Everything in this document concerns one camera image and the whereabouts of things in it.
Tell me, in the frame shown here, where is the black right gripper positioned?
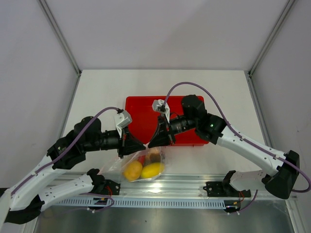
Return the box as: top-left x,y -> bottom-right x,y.
148,113 -> 197,149

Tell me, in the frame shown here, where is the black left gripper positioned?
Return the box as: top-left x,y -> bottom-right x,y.
85,124 -> 147,158

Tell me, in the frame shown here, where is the red chili pepper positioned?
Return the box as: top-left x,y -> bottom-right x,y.
138,155 -> 145,165

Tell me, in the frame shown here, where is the purple sweet potato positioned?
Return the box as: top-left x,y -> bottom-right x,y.
145,148 -> 161,164

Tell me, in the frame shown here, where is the yellow lemon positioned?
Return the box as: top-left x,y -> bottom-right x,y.
123,161 -> 143,182
140,162 -> 165,179

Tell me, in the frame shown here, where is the clear pink-dotted zip bag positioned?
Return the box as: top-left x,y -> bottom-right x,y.
99,147 -> 170,183

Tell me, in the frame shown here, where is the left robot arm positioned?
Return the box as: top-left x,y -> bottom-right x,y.
0,116 -> 146,224

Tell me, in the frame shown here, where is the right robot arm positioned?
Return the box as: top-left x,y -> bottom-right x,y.
148,95 -> 299,200

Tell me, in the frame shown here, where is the red plastic tray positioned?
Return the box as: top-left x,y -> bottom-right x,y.
125,96 -> 208,147

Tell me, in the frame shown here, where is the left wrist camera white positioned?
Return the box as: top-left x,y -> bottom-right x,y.
114,109 -> 132,138

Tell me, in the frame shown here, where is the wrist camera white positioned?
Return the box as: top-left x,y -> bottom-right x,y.
114,109 -> 132,138
152,100 -> 170,123

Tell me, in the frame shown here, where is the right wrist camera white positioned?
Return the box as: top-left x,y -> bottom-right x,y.
152,100 -> 170,123

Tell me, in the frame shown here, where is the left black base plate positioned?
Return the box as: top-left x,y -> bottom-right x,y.
104,180 -> 121,196

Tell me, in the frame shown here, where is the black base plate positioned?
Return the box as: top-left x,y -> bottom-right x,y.
104,180 -> 121,196
203,181 -> 251,198

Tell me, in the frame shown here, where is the aluminium mounting rail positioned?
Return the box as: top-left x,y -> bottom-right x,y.
48,172 -> 298,201

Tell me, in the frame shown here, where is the white slotted cable duct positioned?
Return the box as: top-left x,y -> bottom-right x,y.
57,197 -> 226,209

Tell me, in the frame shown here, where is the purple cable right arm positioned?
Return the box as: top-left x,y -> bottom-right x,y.
162,82 -> 311,214

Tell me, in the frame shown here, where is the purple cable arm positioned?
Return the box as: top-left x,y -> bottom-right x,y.
162,82 -> 311,214
9,106 -> 122,197

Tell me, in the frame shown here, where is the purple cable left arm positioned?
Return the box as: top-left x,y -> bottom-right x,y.
9,106 -> 122,197

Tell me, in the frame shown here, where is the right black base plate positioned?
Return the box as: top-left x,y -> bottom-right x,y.
203,181 -> 251,198

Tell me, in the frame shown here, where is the right side aluminium rail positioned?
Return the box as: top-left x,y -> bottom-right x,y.
244,71 -> 280,149

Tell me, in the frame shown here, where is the left aluminium frame post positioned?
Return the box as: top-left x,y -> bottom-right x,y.
37,0 -> 82,76

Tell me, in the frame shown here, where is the aluminium frame post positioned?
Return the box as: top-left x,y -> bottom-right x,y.
248,0 -> 298,78
37,0 -> 82,76

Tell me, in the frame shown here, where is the right aluminium frame post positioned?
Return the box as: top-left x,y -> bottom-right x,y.
248,0 -> 298,78

